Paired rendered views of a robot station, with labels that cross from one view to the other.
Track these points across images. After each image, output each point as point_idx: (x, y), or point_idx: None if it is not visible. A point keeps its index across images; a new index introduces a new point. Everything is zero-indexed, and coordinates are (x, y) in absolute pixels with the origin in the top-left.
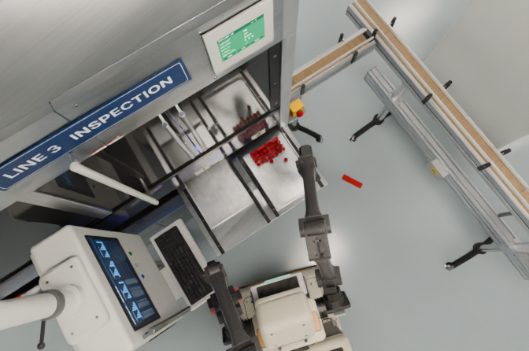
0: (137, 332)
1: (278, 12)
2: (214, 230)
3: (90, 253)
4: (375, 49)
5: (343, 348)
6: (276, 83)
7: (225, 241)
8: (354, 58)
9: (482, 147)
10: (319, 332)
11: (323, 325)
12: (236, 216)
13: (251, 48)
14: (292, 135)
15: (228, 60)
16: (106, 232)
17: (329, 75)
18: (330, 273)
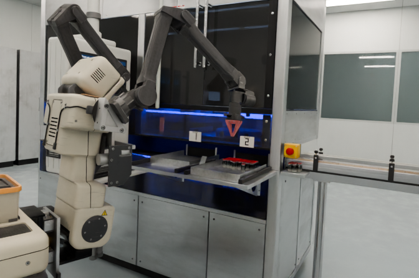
0: None
1: None
2: (149, 162)
3: (118, 54)
4: None
5: (30, 232)
6: (271, 55)
7: (143, 165)
8: (391, 171)
9: None
10: (79, 94)
11: (85, 108)
12: (169, 166)
13: None
14: (270, 172)
15: None
16: None
17: (354, 174)
18: (147, 58)
